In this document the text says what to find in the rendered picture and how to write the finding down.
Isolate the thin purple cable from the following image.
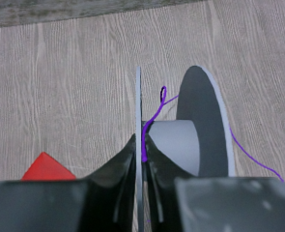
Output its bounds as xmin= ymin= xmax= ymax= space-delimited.
xmin=141 ymin=86 xmax=284 ymax=182

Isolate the grey cable reel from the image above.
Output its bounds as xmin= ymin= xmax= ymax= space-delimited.
xmin=136 ymin=65 xmax=235 ymax=232

